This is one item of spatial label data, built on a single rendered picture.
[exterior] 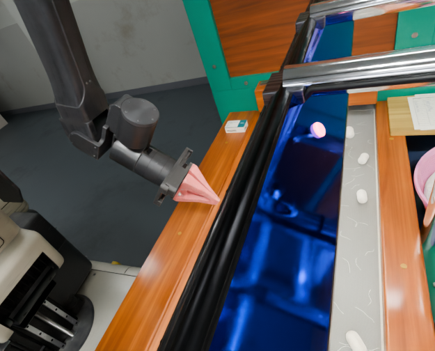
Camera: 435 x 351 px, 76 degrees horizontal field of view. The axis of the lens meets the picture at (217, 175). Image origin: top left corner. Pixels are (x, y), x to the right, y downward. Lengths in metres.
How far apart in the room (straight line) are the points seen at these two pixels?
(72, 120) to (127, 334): 0.36
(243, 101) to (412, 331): 0.70
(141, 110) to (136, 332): 0.36
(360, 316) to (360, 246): 0.12
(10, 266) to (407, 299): 0.78
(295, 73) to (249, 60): 0.65
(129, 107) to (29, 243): 0.49
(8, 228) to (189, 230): 0.45
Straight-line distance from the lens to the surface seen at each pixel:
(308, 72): 0.21
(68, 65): 0.46
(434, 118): 0.78
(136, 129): 0.44
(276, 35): 0.82
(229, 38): 0.86
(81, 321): 1.32
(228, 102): 0.93
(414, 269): 0.52
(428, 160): 0.70
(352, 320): 0.50
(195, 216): 0.63
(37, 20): 0.46
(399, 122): 0.77
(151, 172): 0.48
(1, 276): 0.81
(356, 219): 0.59
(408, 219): 0.58
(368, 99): 0.80
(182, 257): 0.58
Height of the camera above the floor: 1.21
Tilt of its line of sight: 39 degrees down
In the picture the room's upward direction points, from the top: 21 degrees counter-clockwise
